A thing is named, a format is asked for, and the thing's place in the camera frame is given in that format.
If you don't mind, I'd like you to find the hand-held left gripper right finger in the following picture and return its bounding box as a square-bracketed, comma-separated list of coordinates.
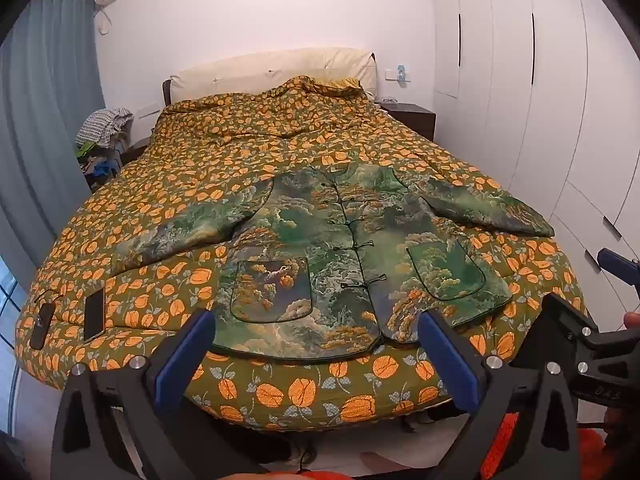
[415, 310, 583, 480]

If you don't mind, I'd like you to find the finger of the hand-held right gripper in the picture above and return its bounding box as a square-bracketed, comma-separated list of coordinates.
[597, 247, 640, 287]

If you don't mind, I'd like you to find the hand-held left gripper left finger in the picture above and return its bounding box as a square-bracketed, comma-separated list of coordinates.
[50, 309, 241, 480]

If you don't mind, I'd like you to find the green landscape print jacket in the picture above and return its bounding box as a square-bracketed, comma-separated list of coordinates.
[112, 162, 556, 361]

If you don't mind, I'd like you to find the pile of clothes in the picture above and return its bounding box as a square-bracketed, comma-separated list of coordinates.
[75, 107, 135, 181]

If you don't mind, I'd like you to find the person's orange clothing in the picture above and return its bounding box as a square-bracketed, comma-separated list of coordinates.
[477, 407, 640, 480]

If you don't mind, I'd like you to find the black phone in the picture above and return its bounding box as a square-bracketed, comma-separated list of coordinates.
[83, 287, 106, 342]

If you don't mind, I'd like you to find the black oval device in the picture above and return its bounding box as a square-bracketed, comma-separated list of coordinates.
[29, 302, 56, 351]

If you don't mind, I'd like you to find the white wardrobe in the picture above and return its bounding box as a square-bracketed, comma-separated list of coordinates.
[431, 0, 640, 321]

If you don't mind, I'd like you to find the orange leaf print quilt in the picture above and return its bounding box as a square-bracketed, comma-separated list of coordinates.
[15, 76, 588, 433]

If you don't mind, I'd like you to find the dark wooden nightstand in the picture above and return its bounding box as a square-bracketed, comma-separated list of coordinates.
[375, 102, 437, 142]

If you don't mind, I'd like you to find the blue-grey curtain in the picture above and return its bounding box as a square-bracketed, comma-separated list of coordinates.
[0, 0, 107, 281]

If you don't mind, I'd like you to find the beige padded headboard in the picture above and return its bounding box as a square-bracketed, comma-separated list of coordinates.
[162, 46, 378, 108]

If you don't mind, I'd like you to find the yellow patterned pillow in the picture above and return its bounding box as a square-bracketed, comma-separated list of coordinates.
[320, 77, 364, 92]

